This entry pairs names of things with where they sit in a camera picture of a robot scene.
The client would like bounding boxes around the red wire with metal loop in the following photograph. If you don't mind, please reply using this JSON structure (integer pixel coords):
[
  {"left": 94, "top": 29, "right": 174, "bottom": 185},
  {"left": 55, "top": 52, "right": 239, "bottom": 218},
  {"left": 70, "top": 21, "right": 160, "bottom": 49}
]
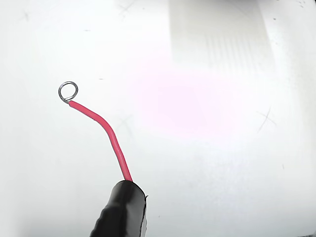
[{"left": 58, "top": 80, "right": 134, "bottom": 184}]

